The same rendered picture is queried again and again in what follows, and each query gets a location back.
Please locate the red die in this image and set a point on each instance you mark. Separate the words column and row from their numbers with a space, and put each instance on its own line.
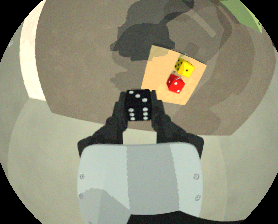
column 175, row 83

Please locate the yellow die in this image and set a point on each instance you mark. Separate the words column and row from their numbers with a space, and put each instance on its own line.
column 184, row 67

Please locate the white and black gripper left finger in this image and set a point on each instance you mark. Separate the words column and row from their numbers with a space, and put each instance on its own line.
column 112, row 131

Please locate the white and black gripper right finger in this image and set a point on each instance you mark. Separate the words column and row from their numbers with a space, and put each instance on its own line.
column 165, row 128

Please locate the black die with white pips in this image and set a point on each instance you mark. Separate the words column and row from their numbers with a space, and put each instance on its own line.
column 138, row 105

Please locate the tan flat mat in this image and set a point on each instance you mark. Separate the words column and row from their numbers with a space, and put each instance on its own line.
column 160, row 66

